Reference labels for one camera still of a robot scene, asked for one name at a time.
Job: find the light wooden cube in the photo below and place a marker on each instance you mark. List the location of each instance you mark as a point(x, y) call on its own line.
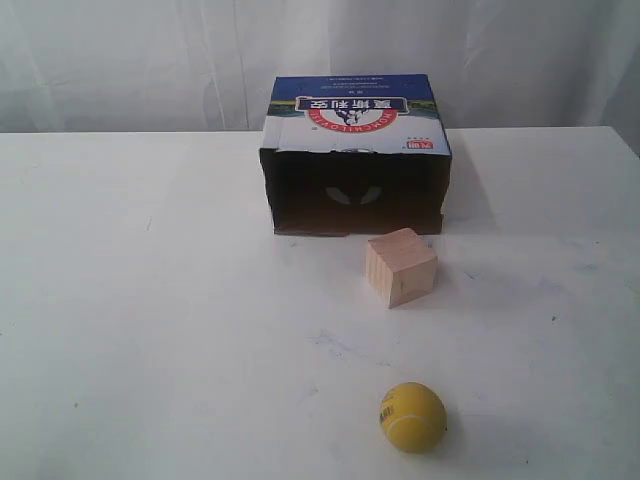
point(400, 266)

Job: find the yellow tennis ball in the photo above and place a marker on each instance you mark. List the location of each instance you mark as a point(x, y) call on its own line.
point(413, 418)

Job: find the blue white cardboard box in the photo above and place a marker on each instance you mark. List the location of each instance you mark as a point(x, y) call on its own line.
point(363, 154)

